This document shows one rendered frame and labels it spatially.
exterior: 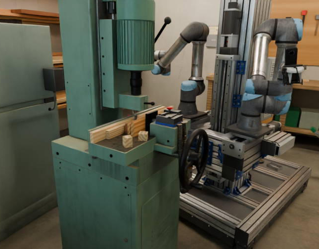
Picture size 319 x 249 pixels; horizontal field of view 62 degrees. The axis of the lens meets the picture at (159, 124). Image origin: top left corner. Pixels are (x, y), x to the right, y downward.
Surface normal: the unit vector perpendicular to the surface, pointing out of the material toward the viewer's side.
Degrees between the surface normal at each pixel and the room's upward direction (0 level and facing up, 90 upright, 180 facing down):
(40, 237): 0
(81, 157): 90
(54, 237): 0
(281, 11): 90
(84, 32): 90
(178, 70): 90
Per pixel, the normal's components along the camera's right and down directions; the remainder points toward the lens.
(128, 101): -0.53, 0.24
